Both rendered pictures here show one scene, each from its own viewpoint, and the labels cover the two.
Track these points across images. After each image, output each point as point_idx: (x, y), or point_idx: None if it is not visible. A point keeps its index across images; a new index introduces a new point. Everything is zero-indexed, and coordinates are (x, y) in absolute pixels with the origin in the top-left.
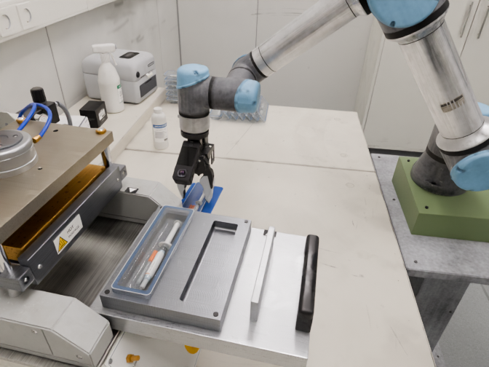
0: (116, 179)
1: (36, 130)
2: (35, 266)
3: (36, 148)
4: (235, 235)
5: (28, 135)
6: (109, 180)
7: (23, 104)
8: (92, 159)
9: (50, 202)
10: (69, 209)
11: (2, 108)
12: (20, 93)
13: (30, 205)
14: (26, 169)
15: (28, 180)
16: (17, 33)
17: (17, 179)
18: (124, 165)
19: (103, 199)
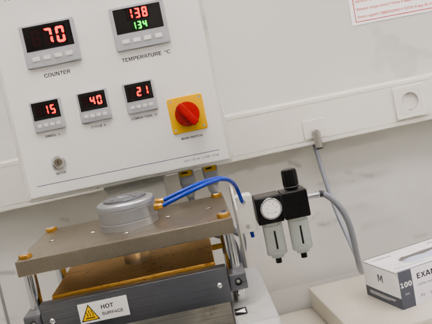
0: (217, 284)
1: (202, 205)
2: (47, 317)
3: (165, 218)
4: None
5: (143, 198)
6: (198, 278)
7: (431, 211)
8: (179, 241)
9: (126, 274)
10: (123, 285)
11: (391, 210)
12: (428, 195)
13: (67, 256)
14: (120, 230)
15: (102, 238)
16: (428, 115)
17: (103, 236)
18: (242, 271)
19: (180, 299)
